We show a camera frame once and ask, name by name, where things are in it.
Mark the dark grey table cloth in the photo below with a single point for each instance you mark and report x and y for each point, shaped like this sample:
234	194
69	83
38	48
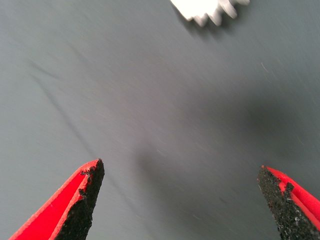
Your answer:
160	100

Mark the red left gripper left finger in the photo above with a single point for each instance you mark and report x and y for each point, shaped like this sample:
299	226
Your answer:
62	212

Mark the small steel planetary gear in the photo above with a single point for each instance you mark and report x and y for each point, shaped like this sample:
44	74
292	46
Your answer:
205	8

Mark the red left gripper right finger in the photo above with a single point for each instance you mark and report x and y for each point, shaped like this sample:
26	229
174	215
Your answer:
295	212

